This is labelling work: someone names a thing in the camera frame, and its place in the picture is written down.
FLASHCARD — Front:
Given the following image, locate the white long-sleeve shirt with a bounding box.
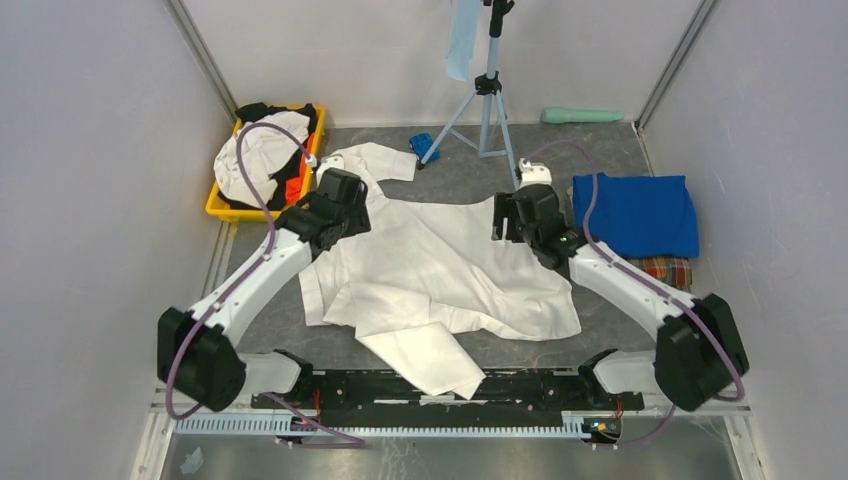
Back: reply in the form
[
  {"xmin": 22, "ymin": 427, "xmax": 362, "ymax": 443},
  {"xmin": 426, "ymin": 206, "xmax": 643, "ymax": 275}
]
[{"xmin": 299, "ymin": 142, "xmax": 581, "ymax": 399}]

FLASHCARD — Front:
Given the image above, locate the orange garment in tray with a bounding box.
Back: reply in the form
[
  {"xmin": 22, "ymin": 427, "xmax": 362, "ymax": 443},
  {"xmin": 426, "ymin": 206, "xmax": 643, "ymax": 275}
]
[{"xmin": 284, "ymin": 150, "xmax": 312, "ymax": 207}]

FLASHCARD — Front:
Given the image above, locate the mint green cylinder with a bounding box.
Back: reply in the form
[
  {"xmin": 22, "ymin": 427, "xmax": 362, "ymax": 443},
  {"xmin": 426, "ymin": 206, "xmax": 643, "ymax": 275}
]
[{"xmin": 541, "ymin": 107, "xmax": 624, "ymax": 124}]

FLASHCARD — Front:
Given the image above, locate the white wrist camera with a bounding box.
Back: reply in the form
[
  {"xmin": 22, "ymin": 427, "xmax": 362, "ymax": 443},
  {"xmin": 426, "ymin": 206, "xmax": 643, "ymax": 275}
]
[
  {"xmin": 517, "ymin": 157, "xmax": 552, "ymax": 189},
  {"xmin": 304, "ymin": 154, "xmax": 345, "ymax": 187}
]

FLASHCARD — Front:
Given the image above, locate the blue printed t-shirt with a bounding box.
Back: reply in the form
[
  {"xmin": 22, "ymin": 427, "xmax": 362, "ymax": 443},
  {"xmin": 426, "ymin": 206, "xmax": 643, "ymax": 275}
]
[{"xmin": 571, "ymin": 173, "xmax": 700, "ymax": 258}]

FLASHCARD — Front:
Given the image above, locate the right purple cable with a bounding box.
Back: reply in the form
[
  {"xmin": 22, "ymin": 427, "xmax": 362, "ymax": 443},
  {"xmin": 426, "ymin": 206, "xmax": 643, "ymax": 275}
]
[{"xmin": 523, "ymin": 138, "xmax": 747, "ymax": 452}]

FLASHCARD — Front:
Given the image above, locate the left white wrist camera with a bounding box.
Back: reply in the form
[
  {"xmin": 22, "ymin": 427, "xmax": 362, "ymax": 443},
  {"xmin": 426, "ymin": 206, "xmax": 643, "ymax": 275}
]
[{"xmin": 304, "ymin": 154, "xmax": 345, "ymax": 187}]

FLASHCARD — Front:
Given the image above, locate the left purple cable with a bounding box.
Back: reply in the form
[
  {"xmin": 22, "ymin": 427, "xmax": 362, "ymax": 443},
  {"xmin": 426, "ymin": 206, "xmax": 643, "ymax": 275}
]
[{"xmin": 164, "ymin": 121, "xmax": 368, "ymax": 450}]

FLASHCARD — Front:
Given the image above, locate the purple cable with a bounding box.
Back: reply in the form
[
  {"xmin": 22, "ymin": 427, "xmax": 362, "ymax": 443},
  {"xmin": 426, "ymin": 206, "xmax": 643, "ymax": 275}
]
[
  {"xmin": 164, "ymin": 121, "xmax": 368, "ymax": 450},
  {"xmin": 523, "ymin": 138, "xmax": 747, "ymax": 452}
]

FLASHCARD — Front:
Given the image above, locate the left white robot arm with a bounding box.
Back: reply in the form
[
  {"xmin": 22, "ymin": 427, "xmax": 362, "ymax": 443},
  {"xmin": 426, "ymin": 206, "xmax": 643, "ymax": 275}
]
[{"xmin": 157, "ymin": 168, "xmax": 370, "ymax": 412}]

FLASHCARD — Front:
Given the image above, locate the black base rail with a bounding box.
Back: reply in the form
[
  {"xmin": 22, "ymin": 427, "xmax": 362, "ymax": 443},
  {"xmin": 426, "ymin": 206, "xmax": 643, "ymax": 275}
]
[{"xmin": 282, "ymin": 368, "xmax": 645, "ymax": 428}]

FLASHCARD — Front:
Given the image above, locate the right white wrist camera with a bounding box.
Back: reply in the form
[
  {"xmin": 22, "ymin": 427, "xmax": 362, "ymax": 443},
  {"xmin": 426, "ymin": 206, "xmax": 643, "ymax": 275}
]
[{"xmin": 517, "ymin": 157, "xmax": 552, "ymax": 189}]

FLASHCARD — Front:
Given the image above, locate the small blue object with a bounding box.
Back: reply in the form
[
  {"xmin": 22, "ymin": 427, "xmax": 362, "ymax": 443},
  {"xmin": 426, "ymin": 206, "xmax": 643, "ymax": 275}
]
[{"xmin": 409, "ymin": 132, "xmax": 433, "ymax": 160}]

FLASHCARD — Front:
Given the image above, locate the yellow plastic tray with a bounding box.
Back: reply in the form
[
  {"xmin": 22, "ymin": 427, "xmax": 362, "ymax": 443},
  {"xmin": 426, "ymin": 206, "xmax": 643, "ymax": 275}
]
[{"xmin": 205, "ymin": 102, "xmax": 326, "ymax": 222}]

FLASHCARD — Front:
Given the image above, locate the black garment in tray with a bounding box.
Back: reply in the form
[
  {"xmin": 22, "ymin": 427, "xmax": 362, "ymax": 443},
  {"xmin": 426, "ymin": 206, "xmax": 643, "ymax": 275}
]
[{"xmin": 218, "ymin": 101, "xmax": 319, "ymax": 212}]

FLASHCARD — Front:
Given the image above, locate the light blue music stand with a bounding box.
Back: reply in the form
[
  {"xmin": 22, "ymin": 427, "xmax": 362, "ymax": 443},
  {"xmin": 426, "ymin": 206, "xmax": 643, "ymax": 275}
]
[{"xmin": 416, "ymin": 0, "xmax": 520, "ymax": 189}]

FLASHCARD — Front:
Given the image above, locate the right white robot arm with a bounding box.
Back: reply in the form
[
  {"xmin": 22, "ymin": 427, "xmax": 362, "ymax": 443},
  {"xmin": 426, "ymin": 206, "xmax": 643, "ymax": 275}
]
[{"xmin": 492, "ymin": 184, "xmax": 750, "ymax": 412}]

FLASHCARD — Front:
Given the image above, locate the folded plaid shirt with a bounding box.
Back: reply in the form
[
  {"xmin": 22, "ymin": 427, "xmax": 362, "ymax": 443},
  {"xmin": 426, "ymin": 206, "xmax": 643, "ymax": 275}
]
[{"xmin": 627, "ymin": 256, "xmax": 693, "ymax": 290}]

